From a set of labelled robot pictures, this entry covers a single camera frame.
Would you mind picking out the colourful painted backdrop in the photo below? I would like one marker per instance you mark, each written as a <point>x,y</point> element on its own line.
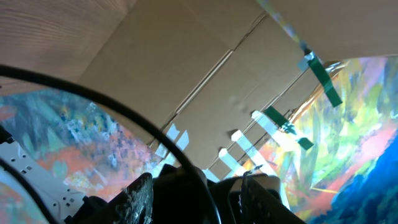
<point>341,167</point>

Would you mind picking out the green tape strip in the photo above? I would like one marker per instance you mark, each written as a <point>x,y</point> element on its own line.
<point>324,79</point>

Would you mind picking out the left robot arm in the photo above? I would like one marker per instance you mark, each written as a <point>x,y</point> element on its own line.
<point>171,197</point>

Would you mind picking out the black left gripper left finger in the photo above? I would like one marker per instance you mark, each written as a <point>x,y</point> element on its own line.
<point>133,205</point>

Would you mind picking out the cardboard wall panel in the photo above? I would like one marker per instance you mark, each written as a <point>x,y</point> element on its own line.
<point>203,67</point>

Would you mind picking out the white tape strip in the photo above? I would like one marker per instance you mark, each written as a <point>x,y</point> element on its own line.
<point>239,138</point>

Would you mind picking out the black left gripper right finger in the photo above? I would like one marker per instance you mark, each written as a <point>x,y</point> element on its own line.
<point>262,206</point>

